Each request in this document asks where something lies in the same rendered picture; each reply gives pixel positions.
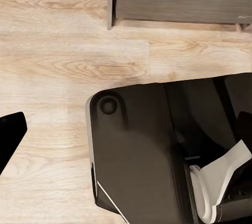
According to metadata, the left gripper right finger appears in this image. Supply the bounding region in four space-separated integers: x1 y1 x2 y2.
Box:
235 111 252 154

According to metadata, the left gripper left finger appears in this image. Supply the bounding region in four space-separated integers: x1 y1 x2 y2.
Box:
0 111 27 175

